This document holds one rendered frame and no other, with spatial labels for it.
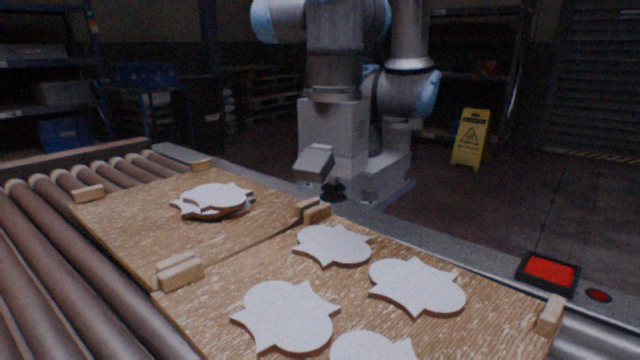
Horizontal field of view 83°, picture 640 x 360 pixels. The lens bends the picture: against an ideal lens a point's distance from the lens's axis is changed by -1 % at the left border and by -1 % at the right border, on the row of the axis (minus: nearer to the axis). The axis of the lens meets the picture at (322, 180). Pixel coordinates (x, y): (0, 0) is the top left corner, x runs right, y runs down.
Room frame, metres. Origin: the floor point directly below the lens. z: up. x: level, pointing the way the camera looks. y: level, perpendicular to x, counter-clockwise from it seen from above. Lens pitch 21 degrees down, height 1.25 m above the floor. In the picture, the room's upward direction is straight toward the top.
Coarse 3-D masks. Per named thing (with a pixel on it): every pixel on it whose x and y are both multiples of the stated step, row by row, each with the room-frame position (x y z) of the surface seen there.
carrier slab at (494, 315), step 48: (288, 240) 0.54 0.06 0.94; (384, 240) 0.54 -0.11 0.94; (192, 288) 0.41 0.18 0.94; (240, 288) 0.41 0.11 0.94; (336, 288) 0.41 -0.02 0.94; (480, 288) 0.41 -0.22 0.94; (192, 336) 0.32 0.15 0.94; (240, 336) 0.32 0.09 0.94; (336, 336) 0.32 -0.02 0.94; (384, 336) 0.32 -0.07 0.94; (432, 336) 0.32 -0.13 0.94; (480, 336) 0.32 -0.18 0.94; (528, 336) 0.32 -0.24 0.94
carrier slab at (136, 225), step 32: (128, 192) 0.75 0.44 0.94; (160, 192) 0.75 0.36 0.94; (256, 192) 0.75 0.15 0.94; (96, 224) 0.60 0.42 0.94; (128, 224) 0.60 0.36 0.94; (160, 224) 0.60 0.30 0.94; (192, 224) 0.60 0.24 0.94; (224, 224) 0.60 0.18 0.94; (256, 224) 0.60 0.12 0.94; (288, 224) 0.60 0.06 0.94; (128, 256) 0.49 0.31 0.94; (160, 256) 0.49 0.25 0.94; (224, 256) 0.49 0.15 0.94
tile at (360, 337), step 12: (348, 336) 0.31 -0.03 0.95; (360, 336) 0.31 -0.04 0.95; (372, 336) 0.31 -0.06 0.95; (336, 348) 0.30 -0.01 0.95; (348, 348) 0.30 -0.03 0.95; (360, 348) 0.30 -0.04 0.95; (372, 348) 0.30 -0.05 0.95; (384, 348) 0.30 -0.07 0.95; (396, 348) 0.30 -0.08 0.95; (408, 348) 0.30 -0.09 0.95
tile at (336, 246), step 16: (304, 240) 0.52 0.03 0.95; (320, 240) 0.52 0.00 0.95; (336, 240) 0.52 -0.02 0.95; (352, 240) 0.52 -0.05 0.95; (368, 240) 0.53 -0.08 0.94; (304, 256) 0.49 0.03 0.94; (320, 256) 0.47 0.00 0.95; (336, 256) 0.47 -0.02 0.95; (352, 256) 0.47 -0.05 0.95; (368, 256) 0.47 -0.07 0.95
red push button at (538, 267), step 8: (528, 264) 0.48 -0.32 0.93; (536, 264) 0.48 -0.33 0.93; (544, 264) 0.48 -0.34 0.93; (552, 264) 0.48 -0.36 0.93; (528, 272) 0.46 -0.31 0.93; (536, 272) 0.46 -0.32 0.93; (544, 272) 0.46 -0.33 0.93; (552, 272) 0.46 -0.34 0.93; (560, 272) 0.46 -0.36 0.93; (568, 272) 0.46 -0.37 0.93; (552, 280) 0.44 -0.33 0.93; (560, 280) 0.44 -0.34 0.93; (568, 280) 0.44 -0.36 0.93
